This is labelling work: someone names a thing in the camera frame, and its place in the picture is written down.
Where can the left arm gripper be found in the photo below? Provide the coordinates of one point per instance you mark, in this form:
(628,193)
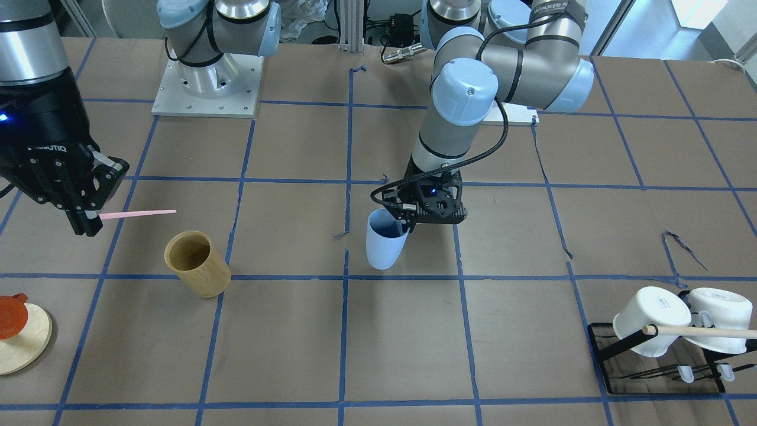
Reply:
(412,192)

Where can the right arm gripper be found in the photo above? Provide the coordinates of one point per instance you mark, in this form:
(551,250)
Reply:
(40,127)

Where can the pink chopstick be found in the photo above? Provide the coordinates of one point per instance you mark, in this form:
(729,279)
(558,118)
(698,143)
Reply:
(132,214)

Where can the light blue plastic cup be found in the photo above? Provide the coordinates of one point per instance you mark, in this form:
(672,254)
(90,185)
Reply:
(386,237)

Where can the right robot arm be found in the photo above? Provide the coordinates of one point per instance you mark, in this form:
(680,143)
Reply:
(214,51)

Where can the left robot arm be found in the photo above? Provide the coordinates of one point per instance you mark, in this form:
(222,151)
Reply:
(471,74)

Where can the white cup on rack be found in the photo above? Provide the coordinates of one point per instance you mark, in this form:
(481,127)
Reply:
(651,305)
(726,310)

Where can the bamboo cylinder holder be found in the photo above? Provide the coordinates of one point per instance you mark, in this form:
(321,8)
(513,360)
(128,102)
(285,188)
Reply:
(196,261)

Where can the orange mug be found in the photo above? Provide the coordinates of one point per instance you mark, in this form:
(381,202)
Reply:
(14,315)

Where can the wooden mug tree stand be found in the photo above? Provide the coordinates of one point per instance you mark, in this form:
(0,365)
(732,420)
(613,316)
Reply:
(21,350)

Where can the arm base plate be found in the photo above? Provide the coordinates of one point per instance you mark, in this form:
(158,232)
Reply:
(227,89)
(517,115)

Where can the aluminium frame post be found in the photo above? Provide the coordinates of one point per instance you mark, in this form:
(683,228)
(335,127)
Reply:
(351,26)

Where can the black wire cup rack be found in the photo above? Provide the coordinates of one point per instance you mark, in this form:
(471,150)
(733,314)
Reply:
(658,360)

